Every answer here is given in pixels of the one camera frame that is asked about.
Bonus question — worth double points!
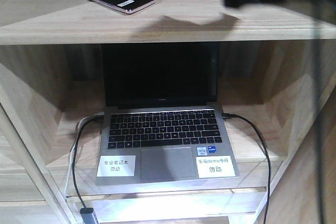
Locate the black laptop cable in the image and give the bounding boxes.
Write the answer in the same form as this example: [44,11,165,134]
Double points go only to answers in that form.
[222,113,271,224]

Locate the light wooden shelf unit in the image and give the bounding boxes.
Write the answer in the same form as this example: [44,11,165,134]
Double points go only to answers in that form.
[0,0,336,224]

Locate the grey usb hub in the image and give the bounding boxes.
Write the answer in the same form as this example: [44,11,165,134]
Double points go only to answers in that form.
[80,208,99,224]

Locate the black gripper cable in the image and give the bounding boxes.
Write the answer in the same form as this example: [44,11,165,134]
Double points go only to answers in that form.
[311,0,326,224]

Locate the silver laptop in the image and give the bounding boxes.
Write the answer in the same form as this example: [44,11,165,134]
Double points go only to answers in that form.
[96,42,239,186]

